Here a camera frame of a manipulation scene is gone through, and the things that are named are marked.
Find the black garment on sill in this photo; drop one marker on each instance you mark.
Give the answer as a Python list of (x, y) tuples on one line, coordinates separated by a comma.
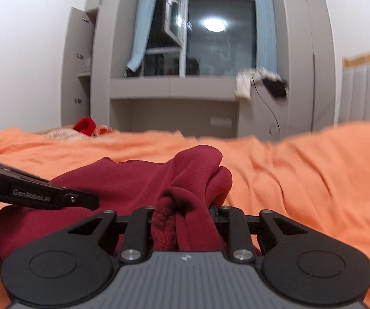
[(278, 89)]

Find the open wardrobe door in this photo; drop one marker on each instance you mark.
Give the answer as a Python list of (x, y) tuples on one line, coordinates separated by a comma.
[(75, 79)]

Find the grey padded headboard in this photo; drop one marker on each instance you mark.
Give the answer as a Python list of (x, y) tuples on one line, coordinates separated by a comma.
[(355, 91)]

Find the bright red garment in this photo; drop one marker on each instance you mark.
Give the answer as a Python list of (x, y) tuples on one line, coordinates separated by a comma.
[(86, 126)]

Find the pink patterned bedsheet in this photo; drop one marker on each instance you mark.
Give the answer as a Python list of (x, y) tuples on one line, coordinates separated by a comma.
[(68, 134)]

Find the right light blue curtain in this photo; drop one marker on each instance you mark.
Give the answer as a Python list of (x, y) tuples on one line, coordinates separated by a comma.
[(266, 35)]

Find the orange duvet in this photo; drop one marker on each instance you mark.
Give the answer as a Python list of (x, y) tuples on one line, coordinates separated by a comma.
[(321, 180)]

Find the white garment on sill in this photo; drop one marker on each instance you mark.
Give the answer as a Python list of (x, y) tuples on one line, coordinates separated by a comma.
[(246, 78)]

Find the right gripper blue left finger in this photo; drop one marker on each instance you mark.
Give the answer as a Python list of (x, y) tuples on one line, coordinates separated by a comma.
[(136, 231)]

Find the dark red knit sweater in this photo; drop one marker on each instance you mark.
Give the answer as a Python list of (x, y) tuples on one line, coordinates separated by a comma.
[(181, 191)]

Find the left light blue curtain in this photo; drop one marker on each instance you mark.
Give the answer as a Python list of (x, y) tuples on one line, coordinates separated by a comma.
[(143, 24)]

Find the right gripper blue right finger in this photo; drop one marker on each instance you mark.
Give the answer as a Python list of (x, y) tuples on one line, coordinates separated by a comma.
[(235, 228)]

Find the white wall socket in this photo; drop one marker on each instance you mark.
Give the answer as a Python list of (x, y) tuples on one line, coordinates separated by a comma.
[(221, 122)]

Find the window with open sash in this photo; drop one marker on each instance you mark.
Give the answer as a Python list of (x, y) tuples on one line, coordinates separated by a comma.
[(201, 38)]

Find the light blue curtain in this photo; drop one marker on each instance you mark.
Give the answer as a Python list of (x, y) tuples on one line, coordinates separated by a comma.
[(266, 35), (143, 24)]

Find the grey wardrobe unit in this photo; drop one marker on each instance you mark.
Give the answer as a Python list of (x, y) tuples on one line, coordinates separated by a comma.
[(130, 102)]

